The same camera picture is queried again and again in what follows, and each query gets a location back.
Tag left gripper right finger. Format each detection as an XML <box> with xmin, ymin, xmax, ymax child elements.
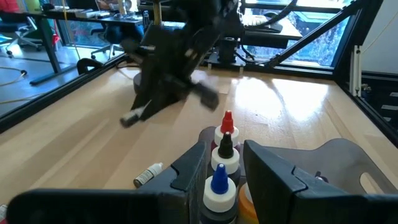
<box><xmin>243</xmin><ymin>139</ymin><xmax>398</xmax><ymax>224</ymax></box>

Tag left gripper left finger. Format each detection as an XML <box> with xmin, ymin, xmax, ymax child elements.
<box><xmin>6</xmin><ymin>141</ymin><xmax>208</xmax><ymax>224</ymax></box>

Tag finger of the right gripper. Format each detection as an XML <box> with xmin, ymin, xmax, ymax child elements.
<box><xmin>141</xmin><ymin>77</ymin><xmax>187</xmax><ymax>121</ymax></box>
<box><xmin>132</xmin><ymin>74</ymin><xmax>156</xmax><ymax>110</ymax></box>

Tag small dark red dropper bottle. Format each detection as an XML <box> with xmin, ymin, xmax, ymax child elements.
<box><xmin>119</xmin><ymin>105</ymin><xmax>149</xmax><ymax>129</ymax></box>

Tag small grey dropper bottle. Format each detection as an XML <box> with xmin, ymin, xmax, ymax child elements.
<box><xmin>132</xmin><ymin>162</ymin><xmax>164</xmax><ymax>189</ymax></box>

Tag large yellow food coloring bottle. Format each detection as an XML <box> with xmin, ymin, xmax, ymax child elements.
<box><xmin>236</xmin><ymin>182</ymin><xmax>261</xmax><ymax>224</ymax></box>

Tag large red food coloring bottle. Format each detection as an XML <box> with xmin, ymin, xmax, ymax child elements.
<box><xmin>211</xmin><ymin>110</ymin><xmax>242</xmax><ymax>153</ymax></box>

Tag large blue food coloring bottle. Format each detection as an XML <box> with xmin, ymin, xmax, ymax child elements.
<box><xmin>200</xmin><ymin>163</ymin><xmax>239</xmax><ymax>224</ymax></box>

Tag large black food coloring bottle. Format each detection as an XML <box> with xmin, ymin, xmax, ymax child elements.
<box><xmin>210</xmin><ymin>131</ymin><xmax>242</xmax><ymax>187</ymax></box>

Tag office chair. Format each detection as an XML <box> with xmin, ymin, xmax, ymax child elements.
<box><xmin>0</xmin><ymin>15</ymin><xmax>43</xmax><ymax>57</ymax></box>
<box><xmin>90</xmin><ymin>23</ymin><xmax>146</xmax><ymax>62</ymax></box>

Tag black laptop keyboard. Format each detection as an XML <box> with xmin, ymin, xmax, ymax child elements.
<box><xmin>242</xmin><ymin>14</ymin><xmax>284</xmax><ymax>34</ymax></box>

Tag black office desk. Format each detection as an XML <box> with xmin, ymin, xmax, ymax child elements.
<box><xmin>0</xmin><ymin>7</ymin><xmax>147</xmax><ymax>86</ymax></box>

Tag dark grey desk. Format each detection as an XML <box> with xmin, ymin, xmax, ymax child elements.
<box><xmin>242</xmin><ymin>18</ymin><xmax>304</xmax><ymax>49</ymax></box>

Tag black aluminium table frame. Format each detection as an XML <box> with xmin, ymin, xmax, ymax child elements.
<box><xmin>0</xmin><ymin>0</ymin><xmax>398</xmax><ymax>147</ymax></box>

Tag yellow floor cable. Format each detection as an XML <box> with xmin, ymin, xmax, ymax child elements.
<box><xmin>0</xmin><ymin>65</ymin><xmax>29</xmax><ymax>105</ymax></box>

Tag silver aluminium post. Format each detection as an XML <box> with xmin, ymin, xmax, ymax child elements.
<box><xmin>349</xmin><ymin>45</ymin><xmax>363</xmax><ymax>97</ymax></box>

